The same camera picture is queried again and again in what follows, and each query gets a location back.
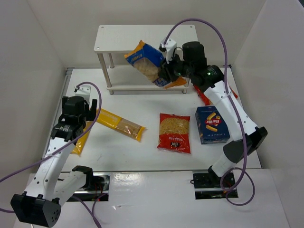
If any blue orange pasta bag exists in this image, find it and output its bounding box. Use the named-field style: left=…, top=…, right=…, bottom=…
left=124, top=40, right=187, bottom=89

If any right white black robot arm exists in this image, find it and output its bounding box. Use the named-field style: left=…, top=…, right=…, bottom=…
left=158, top=40, right=268, bottom=187

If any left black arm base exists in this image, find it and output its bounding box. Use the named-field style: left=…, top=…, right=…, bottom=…
left=73, top=172, right=110, bottom=202

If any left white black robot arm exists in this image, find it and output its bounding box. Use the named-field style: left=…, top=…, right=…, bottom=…
left=10, top=96, right=97, bottom=228

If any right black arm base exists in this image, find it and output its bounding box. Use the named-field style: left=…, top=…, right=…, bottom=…
left=190, top=171, right=238, bottom=200

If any white two-tier shelf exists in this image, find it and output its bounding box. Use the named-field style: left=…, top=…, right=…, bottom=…
left=94, top=24, right=200, bottom=95

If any yellow spaghetti pack with label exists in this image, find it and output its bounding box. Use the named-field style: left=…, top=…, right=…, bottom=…
left=71, top=121, right=92, bottom=156

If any yellow Pastatime spaghetti pack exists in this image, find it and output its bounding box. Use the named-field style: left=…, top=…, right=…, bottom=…
left=97, top=109, right=146, bottom=142

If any red fusilli bag back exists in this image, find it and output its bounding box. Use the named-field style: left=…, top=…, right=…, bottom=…
left=193, top=81, right=238, bottom=106

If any red fusilli bag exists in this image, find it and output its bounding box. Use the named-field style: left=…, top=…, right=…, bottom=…
left=193, top=81, right=238, bottom=106
left=157, top=113, right=190, bottom=154

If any red fusilli bag front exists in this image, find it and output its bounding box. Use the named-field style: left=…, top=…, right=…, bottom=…
left=157, top=113, right=190, bottom=154

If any blue Barilla rigatoni box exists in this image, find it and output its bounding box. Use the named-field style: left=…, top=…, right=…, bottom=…
left=195, top=106, right=230, bottom=144

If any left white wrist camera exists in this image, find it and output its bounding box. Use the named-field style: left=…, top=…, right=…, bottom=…
left=75, top=85, right=91, bottom=100

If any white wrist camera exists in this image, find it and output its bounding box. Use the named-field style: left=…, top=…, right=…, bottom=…
left=159, top=38, right=177, bottom=64
left=75, top=85, right=91, bottom=100

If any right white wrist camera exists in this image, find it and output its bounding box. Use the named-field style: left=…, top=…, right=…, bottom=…
left=159, top=38, right=177, bottom=64

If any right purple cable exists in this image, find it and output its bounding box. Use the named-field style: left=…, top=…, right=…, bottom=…
left=159, top=18, right=256, bottom=206

